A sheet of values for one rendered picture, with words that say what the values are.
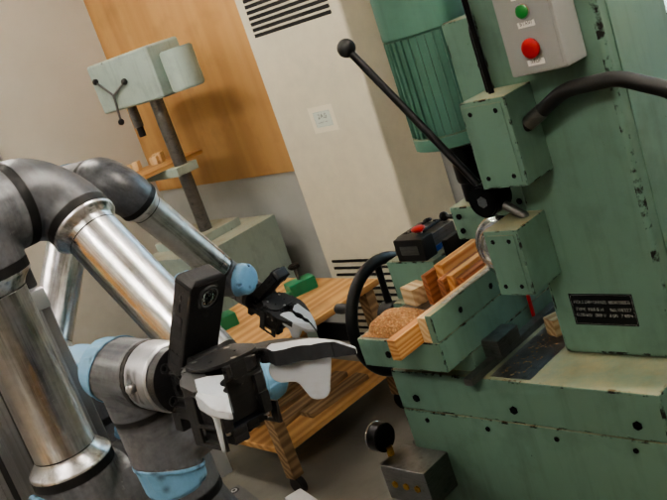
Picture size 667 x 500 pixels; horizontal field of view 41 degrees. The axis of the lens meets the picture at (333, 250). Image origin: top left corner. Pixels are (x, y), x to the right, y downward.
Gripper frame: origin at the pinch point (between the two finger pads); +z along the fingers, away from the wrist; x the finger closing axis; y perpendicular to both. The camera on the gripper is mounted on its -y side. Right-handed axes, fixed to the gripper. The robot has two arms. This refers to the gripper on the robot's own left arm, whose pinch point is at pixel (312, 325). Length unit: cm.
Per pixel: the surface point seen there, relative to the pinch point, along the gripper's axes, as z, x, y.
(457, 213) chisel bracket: 29, -7, -43
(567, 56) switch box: 50, 6, -87
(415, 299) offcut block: 28.4, 2.3, -26.4
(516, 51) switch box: 42, 6, -85
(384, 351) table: 32.2, 16.5, -23.7
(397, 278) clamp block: 17.7, -6.6, -20.7
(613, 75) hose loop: 57, 4, -86
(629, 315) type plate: 69, 0, -45
